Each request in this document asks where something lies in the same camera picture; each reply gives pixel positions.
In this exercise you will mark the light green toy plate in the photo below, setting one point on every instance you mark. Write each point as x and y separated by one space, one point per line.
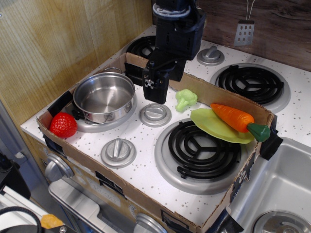
209 122

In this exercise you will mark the silver oven knob left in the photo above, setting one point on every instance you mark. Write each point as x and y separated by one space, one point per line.
57 169

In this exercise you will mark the cardboard fence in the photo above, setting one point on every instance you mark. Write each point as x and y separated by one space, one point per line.
140 183

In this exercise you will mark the front right black burner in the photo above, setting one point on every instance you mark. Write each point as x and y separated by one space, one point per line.
195 162

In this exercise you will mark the back left black burner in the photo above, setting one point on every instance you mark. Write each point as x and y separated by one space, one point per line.
141 47

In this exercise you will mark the silver oven knob right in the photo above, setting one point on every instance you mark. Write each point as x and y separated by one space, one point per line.
146 224

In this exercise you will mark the hanging silver slotted spatula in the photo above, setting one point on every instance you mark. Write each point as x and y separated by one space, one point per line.
245 28

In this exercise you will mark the green toy broccoli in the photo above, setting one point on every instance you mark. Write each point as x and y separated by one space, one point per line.
185 98

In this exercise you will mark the silver oven door handle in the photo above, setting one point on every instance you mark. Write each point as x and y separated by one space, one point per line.
87 208

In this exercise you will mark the back right black burner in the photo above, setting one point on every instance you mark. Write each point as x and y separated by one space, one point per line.
255 82

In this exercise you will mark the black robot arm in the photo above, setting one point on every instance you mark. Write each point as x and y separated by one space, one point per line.
173 8

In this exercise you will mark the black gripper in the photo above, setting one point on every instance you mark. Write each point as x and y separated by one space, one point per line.
186 32

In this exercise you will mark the silver stove knob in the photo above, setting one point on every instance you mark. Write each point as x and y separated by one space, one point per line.
155 115
210 57
118 153

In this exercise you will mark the silver toy sink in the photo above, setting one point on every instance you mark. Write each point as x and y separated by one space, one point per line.
277 197

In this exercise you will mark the small steel pot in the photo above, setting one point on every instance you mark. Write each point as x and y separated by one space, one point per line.
104 97

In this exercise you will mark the red toy strawberry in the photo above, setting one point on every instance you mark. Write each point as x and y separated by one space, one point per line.
63 125

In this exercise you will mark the black burner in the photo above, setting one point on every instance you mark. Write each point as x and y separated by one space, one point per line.
141 47
255 82
195 162

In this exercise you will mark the silver back stove knob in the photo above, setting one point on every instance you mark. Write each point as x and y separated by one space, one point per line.
210 57

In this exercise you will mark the silver middle stove knob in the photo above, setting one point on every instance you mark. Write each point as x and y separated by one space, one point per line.
155 115

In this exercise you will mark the orange yellow object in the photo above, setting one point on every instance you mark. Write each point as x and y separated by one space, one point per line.
50 221

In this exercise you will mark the orange toy carrot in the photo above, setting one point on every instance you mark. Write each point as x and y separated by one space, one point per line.
241 121

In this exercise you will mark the silver front stove knob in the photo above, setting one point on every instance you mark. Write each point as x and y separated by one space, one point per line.
118 153

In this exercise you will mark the silver oven knob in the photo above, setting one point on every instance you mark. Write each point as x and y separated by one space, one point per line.
146 224
57 169

